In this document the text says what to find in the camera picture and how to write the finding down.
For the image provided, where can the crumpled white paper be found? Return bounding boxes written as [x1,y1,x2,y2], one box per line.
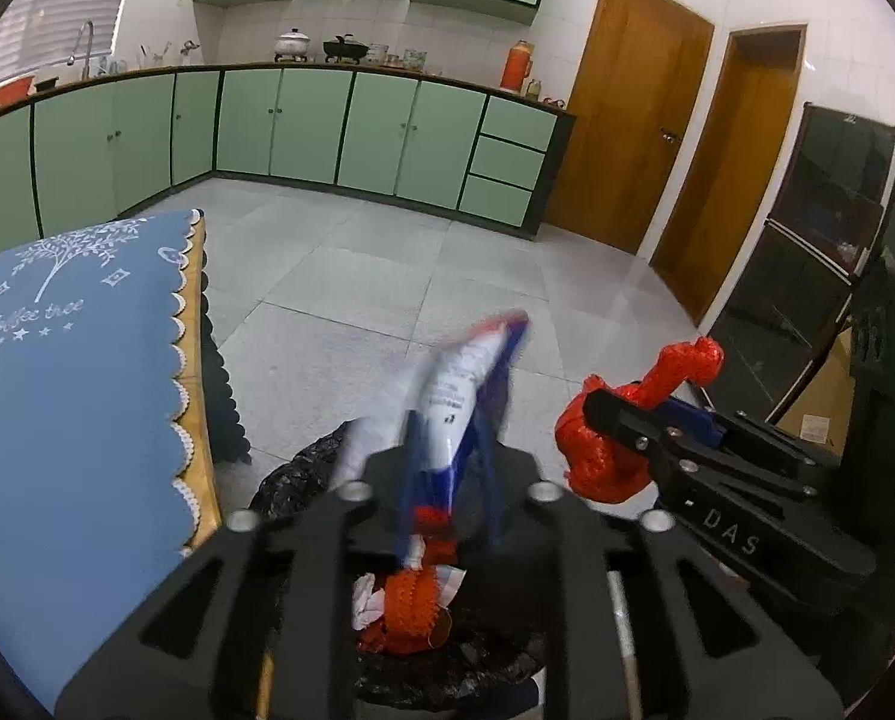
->
[352,574,390,632]

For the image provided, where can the green kitchen base cabinets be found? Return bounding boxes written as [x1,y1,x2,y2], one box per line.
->
[0,64,577,265]

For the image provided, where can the white cooking pot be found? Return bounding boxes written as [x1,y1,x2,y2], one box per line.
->
[274,28,314,62]

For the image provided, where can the flat cardboard box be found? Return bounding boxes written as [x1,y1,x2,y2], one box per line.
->
[777,330,866,460]

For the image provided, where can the red plastic bag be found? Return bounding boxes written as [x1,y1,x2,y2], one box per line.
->
[554,337,725,505]

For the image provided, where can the blue printed tablecloth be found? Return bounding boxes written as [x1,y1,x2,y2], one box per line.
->
[0,210,227,713]

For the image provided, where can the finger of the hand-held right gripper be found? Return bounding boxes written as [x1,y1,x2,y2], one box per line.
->
[582,394,879,599]
[661,399,846,482]

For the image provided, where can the wooden door with handle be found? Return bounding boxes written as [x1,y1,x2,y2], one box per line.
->
[544,0,716,256]

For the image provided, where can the trash bin with black liner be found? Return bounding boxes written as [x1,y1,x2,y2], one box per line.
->
[248,420,552,715]

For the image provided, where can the white blue snack packet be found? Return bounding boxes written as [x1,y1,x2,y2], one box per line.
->
[331,311,534,545]

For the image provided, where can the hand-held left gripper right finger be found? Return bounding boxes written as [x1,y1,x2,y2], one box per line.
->
[475,403,845,720]

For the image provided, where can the plain wooden door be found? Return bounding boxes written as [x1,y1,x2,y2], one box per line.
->
[649,26,809,328]

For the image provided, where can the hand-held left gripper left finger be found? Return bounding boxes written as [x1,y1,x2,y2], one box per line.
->
[55,411,427,720]

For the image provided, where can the metal kitchen faucet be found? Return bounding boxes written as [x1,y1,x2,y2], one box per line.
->
[68,21,96,80]

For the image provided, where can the orange foam fruit net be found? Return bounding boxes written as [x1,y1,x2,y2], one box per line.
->
[378,566,450,653]

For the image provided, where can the row of glass jars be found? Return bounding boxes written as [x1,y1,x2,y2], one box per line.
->
[368,45,430,73]

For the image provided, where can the black wok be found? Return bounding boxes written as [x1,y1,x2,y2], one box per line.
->
[322,34,370,65]

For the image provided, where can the orange thermos flask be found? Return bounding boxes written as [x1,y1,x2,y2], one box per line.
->
[501,40,535,94]

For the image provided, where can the window blinds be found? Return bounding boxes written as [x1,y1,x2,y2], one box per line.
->
[0,0,137,92]

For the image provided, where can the black glass cabinet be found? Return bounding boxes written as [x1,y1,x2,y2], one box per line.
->
[706,101,895,430]

